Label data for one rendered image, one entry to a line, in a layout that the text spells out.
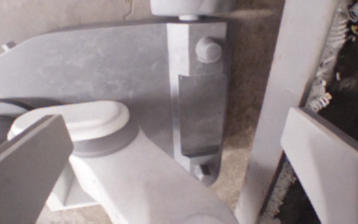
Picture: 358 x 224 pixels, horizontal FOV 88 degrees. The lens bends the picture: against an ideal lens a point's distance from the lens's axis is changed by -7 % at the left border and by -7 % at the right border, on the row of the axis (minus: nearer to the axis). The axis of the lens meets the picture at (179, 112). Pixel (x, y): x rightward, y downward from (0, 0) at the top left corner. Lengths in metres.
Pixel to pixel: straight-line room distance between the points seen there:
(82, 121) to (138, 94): 0.18
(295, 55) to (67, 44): 0.40
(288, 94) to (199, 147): 0.37
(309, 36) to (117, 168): 0.29
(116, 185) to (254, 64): 0.61
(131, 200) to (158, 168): 0.06
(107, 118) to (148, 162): 0.10
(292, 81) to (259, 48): 0.51
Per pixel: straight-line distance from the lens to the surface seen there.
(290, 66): 0.25
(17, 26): 0.69
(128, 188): 0.29
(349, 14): 0.33
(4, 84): 0.55
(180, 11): 0.43
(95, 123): 0.35
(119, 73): 0.47
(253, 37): 0.72
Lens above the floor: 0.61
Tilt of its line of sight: 58 degrees down
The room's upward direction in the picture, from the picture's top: 158 degrees clockwise
